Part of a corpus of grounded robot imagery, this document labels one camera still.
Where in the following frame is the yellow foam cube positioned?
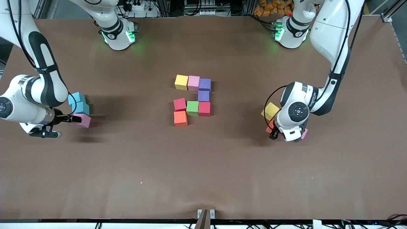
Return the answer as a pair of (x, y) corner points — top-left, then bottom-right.
(175, 75), (189, 91)
(261, 102), (280, 121)

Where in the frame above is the red foam cube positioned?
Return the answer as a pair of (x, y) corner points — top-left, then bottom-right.
(173, 98), (187, 112)
(198, 102), (211, 117)

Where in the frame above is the green foam cube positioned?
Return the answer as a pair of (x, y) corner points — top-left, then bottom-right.
(186, 101), (199, 116)

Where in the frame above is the cyan foam cube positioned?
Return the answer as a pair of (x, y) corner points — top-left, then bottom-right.
(68, 92), (86, 105)
(72, 101), (90, 115)

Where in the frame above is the brown table cover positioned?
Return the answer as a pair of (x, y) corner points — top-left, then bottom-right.
(0, 14), (407, 220)

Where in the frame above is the orange objects pile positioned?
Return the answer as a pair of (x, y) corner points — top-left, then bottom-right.
(254, 0), (293, 17)

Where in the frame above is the white power strip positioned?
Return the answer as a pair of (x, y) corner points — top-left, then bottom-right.
(122, 0), (147, 12)

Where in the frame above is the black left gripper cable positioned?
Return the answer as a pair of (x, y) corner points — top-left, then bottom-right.
(263, 85), (289, 134)

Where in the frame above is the silver metal bracket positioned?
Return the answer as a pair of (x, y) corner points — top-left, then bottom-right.
(197, 209), (215, 220)

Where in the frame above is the aluminium frame rail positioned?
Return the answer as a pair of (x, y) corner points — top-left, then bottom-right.
(380, 0), (407, 64)
(30, 0), (49, 19)

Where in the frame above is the black cable bundle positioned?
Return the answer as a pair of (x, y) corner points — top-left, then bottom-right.
(383, 214), (407, 228)

